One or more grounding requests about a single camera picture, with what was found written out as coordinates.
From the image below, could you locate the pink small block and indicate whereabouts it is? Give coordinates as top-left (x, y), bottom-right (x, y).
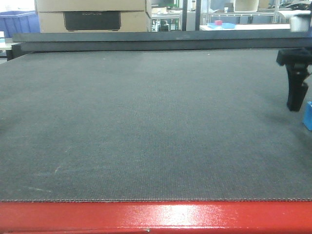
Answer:
top-left (214, 20), bottom-right (223, 26)

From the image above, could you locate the white open box on shelf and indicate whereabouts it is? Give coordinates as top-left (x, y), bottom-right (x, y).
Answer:
top-left (234, 0), bottom-right (259, 12)

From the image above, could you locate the blue tray on table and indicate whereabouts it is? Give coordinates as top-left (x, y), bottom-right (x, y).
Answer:
top-left (207, 22), bottom-right (236, 30)

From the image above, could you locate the metal shelf rack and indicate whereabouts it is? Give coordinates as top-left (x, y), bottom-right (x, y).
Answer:
top-left (151, 0), bottom-right (312, 31)

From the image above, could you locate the black conveyor belt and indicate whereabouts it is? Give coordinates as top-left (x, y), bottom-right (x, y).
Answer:
top-left (0, 49), bottom-right (312, 201)

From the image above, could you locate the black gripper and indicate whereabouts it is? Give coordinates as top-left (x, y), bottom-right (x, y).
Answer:
top-left (276, 48), bottom-right (312, 111)

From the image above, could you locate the blue toy block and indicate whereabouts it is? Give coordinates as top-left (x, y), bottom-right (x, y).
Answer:
top-left (303, 101), bottom-right (312, 131)

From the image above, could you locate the large cardboard box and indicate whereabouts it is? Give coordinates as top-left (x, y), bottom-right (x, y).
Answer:
top-left (35, 0), bottom-right (152, 33)

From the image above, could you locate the black conveyor side rail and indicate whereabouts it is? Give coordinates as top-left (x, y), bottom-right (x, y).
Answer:
top-left (11, 29), bottom-right (312, 59)

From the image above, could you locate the red conveyor front frame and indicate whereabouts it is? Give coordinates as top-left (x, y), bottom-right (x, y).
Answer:
top-left (0, 201), bottom-right (312, 234)

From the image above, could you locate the blue plastic crate background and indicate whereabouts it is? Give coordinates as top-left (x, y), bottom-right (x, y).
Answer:
top-left (0, 10), bottom-right (40, 38)

